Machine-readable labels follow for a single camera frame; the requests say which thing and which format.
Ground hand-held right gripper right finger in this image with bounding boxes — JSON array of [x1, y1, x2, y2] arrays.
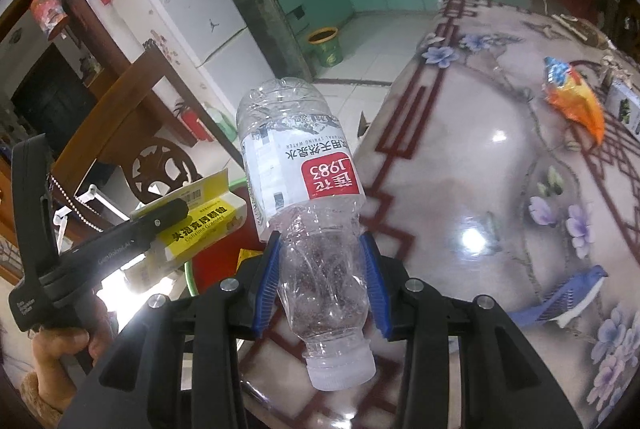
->
[[360, 231, 583, 429]]

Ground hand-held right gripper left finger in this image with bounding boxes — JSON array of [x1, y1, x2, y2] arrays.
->
[[60, 231, 283, 429]]

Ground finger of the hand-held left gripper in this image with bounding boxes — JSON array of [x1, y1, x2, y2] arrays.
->
[[125, 199, 190, 246]]

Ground yellow and white medicine box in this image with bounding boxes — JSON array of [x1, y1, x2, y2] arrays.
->
[[129, 169, 248, 262]]

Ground red basin with green rim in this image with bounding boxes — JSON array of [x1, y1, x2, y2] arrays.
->
[[184, 236, 266, 297]]

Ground clear plastic water bottle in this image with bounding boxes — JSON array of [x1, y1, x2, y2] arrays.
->
[[236, 78, 377, 392]]

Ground person's left forearm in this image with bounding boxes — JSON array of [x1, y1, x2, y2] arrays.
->
[[20, 371, 66, 429]]

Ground person's left hand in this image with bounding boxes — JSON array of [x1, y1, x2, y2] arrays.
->
[[31, 309, 113, 412]]

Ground carved wooden chair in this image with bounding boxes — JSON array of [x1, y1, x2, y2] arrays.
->
[[124, 138, 200, 206]]

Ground white plastic stand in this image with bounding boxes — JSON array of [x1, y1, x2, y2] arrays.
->
[[55, 186, 131, 255]]

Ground red fire extinguisher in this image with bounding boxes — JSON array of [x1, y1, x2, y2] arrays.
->
[[174, 103, 213, 144]]

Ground green plastic bottle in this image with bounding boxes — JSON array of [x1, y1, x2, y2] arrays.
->
[[207, 108, 238, 142]]

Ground floral table cover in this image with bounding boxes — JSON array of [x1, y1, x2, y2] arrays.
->
[[240, 0, 640, 429]]

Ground green bucket with yellow rim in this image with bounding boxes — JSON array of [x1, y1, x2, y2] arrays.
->
[[306, 27, 345, 68]]

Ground orange snack packet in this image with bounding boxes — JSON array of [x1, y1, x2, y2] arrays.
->
[[542, 56, 606, 147]]

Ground white box with green print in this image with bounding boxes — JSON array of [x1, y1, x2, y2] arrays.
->
[[605, 81, 640, 134]]

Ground metal bead chain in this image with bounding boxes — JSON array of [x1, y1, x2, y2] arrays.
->
[[47, 174, 92, 230]]

